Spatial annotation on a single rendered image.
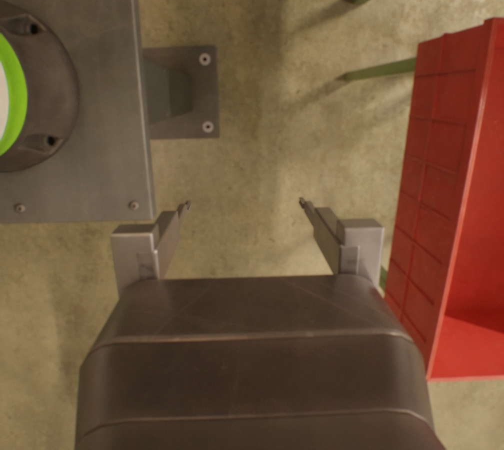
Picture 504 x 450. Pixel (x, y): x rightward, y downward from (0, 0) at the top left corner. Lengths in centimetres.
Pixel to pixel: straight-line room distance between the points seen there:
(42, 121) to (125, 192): 10
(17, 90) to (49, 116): 5
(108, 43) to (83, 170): 12
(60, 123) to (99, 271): 120
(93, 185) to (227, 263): 107
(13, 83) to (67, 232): 122
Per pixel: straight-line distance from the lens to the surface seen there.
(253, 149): 127
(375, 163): 137
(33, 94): 32
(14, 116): 30
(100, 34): 36
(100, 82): 36
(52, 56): 35
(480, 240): 95
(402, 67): 89
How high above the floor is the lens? 125
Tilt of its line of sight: 74 degrees down
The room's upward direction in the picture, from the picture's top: 172 degrees clockwise
